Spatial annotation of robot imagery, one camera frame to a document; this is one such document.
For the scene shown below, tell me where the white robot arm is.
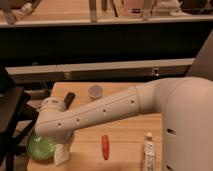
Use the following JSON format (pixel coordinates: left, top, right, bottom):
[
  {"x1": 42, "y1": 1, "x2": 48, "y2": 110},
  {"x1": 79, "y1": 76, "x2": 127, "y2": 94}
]
[{"x1": 35, "y1": 77, "x2": 213, "y2": 171}]

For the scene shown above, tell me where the green ceramic bowl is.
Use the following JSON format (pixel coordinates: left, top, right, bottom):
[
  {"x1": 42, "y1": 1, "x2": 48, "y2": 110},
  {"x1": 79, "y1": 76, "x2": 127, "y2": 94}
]
[{"x1": 26, "y1": 132, "x2": 56, "y2": 161}]

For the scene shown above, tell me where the small grey round container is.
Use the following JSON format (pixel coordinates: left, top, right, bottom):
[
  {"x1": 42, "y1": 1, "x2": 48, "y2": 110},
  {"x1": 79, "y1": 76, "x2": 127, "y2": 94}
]
[{"x1": 88, "y1": 85, "x2": 103, "y2": 100}]

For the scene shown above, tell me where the black rectangular object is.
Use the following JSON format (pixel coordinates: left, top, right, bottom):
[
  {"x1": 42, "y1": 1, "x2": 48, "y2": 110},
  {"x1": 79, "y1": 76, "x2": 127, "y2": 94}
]
[{"x1": 64, "y1": 92, "x2": 75, "y2": 108}]

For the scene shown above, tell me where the orange carrot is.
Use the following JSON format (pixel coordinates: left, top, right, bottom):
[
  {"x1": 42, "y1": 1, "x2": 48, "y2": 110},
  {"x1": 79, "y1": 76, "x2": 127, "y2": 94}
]
[{"x1": 101, "y1": 135, "x2": 110, "y2": 160}]

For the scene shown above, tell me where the white tube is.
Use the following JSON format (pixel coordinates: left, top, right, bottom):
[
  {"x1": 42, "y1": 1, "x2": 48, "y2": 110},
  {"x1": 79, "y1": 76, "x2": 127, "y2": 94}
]
[{"x1": 143, "y1": 132, "x2": 155, "y2": 171}]

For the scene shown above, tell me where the black stand at left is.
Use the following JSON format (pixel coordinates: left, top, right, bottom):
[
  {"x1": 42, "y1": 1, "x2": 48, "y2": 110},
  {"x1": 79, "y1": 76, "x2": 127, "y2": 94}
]
[{"x1": 0, "y1": 64, "x2": 38, "y2": 171}]

